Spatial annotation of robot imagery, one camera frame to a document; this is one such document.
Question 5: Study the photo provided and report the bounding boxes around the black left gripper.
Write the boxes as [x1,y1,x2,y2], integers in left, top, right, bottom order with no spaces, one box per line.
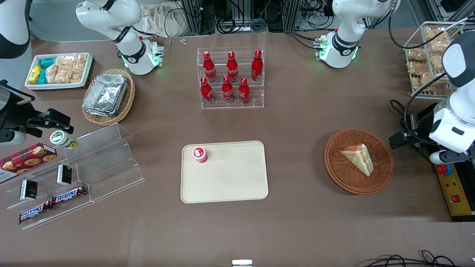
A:
[389,108,437,150]

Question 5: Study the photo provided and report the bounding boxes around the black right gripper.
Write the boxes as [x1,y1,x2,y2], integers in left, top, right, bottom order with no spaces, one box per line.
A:
[0,88,74,134]

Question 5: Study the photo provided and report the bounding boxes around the triangular sandwich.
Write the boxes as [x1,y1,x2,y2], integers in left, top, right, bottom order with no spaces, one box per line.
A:
[340,144,374,177]

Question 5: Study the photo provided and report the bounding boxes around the aluminium foil tray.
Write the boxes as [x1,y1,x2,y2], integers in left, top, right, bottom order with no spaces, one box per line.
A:
[83,73,128,112]
[82,104,125,118]

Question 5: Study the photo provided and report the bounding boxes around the round brown wicker basket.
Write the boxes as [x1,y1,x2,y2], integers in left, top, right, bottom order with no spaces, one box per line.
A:
[324,128,395,195]

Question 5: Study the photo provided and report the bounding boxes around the oval light wicker basket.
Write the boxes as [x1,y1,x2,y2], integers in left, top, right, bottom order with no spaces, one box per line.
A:
[82,69,136,126]

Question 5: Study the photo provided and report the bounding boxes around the beige plastic tray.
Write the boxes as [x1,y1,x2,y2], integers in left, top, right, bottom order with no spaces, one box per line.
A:
[180,141,269,204]

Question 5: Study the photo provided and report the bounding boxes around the green lidded white cup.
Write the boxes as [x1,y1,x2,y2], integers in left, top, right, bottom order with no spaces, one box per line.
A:
[50,131,78,150]

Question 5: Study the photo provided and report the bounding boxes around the white plastic crate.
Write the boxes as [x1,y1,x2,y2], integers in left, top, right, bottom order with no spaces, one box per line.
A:
[24,53,93,90]

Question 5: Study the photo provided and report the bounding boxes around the red cookie box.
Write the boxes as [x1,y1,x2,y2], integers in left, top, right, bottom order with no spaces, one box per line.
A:
[0,143,58,185]

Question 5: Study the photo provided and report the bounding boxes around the small black box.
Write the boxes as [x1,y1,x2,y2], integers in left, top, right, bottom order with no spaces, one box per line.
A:
[57,165,73,186]
[19,179,38,201]

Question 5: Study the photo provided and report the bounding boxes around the yellow snack pack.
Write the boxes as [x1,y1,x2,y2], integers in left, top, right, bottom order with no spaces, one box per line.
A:
[28,65,43,85]

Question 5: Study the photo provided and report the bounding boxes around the brown cracker bag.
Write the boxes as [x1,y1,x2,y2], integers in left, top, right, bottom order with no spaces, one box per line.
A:
[429,39,455,55]
[425,27,449,41]
[407,61,431,76]
[412,74,442,91]
[430,55,446,73]
[407,47,428,62]

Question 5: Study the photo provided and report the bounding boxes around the clear acrylic stepped shelf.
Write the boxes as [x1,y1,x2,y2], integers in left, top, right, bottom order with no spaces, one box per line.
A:
[6,123,146,231]

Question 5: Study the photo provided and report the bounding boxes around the snickers chocolate bar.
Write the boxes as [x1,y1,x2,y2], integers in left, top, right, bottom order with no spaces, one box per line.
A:
[52,185,88,205]
[19,201,53,224]

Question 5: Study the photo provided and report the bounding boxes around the black machine with yellow panel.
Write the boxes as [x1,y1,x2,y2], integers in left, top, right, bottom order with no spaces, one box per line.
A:
[419,102,475,223]

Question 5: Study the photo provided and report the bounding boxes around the red lidded yogurt cup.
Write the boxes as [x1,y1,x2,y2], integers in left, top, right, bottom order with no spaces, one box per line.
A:
[192,146,208,164]

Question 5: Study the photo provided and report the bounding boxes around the beige cloth bag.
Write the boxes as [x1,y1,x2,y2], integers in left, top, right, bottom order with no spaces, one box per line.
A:
[140,3,186,37]

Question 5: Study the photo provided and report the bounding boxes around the red cola bottle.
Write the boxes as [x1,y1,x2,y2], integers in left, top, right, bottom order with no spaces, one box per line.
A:
[203,51,217,83]
[251,49,263,82]
[226,51,239,83]
[200,77,214,104]
[238,77,250,104]
[222,75,235,103]

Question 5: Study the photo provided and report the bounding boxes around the clear acrylic bottle rack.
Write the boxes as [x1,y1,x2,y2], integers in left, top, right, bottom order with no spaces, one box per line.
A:
[197,46,265,109]

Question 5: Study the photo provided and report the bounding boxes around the black power cable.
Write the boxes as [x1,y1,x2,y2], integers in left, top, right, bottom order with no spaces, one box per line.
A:
[389,99,412,130]

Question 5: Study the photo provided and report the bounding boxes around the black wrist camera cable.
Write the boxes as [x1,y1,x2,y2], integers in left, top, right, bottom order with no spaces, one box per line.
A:
[404,72,446,125]

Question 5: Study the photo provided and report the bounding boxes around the white wire rack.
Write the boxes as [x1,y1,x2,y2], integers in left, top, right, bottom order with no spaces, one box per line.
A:
[403,21,466,99]

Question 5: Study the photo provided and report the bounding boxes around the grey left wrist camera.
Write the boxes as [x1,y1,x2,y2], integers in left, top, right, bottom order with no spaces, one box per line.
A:
[429,149,475,165]

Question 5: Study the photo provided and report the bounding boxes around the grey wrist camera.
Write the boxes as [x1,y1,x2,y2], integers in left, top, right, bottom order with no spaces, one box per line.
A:
[0,130,27,146]
[429,149,475,165]

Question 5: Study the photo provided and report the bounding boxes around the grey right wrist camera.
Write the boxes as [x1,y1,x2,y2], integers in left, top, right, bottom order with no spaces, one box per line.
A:
[0,130,27,146]

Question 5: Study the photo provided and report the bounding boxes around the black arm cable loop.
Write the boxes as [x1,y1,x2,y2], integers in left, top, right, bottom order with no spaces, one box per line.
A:
[388,11,452,50]

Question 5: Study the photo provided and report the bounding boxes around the black floor cables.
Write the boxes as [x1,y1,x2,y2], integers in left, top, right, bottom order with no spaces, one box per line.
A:
[362,250,462,267]

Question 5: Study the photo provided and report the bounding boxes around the black base cables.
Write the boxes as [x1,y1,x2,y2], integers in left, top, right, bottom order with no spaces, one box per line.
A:
[285,30,324,52]

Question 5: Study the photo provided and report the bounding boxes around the aluminium frame post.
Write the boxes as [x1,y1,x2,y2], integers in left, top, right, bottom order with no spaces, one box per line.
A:
[181,0,204,34]
[283,0,300,31]

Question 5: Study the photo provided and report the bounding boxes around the coiled black cable bundle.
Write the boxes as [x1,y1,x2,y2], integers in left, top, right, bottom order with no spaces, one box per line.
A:
[217,15,268,34]

